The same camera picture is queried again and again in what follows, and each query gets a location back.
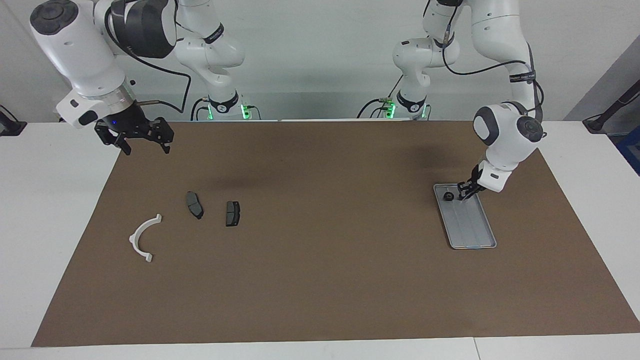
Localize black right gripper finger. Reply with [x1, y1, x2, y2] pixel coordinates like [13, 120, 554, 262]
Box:
[94, 121, 132, 157]
[148, 117, 175, 154]

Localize black base cable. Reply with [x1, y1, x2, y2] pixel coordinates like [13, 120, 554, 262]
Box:
[356, 75, 405, 120]
[190, 96, 213, 121]

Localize long dark grey brake pad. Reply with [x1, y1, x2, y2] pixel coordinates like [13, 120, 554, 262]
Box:
[185, 191, 204, 220]

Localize blue box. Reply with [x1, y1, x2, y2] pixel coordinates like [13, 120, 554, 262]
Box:
[615, 134, 640, 177]

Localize silver metal tray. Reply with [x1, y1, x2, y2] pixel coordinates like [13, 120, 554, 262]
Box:
[433, 183, 498, 250]

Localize brown paper table mat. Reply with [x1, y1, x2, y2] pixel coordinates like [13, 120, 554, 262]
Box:
[31, 119, 640, 348]

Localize black table clamp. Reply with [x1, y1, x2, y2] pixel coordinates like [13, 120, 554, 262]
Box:
[0, 104, 27, 137]

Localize black left base cable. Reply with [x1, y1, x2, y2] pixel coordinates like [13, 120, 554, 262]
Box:
[356, 75, 405, 120]

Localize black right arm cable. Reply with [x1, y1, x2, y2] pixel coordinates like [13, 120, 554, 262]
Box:
[104, 10, 193, 116]

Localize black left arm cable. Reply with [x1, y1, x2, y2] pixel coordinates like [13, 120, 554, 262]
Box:
[442, 0, 546, 121]

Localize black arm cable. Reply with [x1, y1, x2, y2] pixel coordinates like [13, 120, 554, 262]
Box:
[442, 0, 546, 121]
[104, 10, 193, 116]

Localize white half ring bracket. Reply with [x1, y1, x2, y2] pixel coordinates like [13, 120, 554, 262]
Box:
[129, 214, 163, 263]

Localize black right base cable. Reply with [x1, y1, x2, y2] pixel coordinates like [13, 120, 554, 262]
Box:
[190, 96, 213, 121]

